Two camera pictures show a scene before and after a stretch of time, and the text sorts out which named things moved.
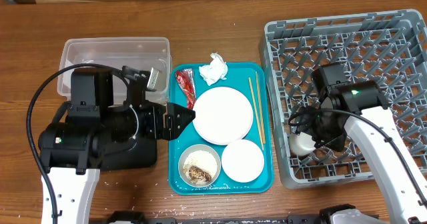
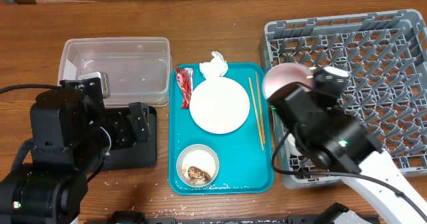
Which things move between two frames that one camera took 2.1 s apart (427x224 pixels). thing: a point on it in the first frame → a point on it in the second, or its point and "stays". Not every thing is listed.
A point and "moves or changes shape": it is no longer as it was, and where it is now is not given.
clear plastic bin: x=142 y=53 stays
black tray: x=135 y=153 stays
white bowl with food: x=199 y=165 stays
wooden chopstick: x=256 y=114 stays
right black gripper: x=339 y=141 → x=333 y=103
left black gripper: x=153 y=111 → x=140 y=119
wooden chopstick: x=261 y=108 stays
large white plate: x=223 y=115 moves or changes shape
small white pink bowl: x=243 y=161 → x=284 y=73
